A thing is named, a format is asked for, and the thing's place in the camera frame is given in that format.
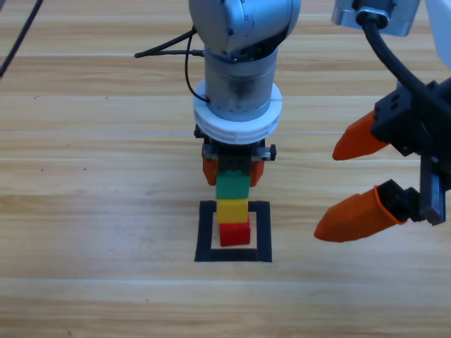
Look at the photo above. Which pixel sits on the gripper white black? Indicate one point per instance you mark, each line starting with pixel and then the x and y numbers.
pixel 236 132
pixel 415 123

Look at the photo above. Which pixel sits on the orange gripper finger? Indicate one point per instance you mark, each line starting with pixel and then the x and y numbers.
pixel 352 222

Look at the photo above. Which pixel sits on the green wooden cube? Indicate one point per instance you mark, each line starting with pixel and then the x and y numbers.
pixel 232 186

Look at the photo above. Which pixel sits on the yellow wooden cube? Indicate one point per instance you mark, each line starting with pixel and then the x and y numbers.
pixel 232 211

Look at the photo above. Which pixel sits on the red wooden cube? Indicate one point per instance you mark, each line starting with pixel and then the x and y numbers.
pixel 234 234

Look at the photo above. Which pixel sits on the black tape square outline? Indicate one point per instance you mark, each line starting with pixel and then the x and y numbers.
pixel 204 232

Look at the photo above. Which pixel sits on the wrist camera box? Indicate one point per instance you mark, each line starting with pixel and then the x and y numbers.
pixel 401 19

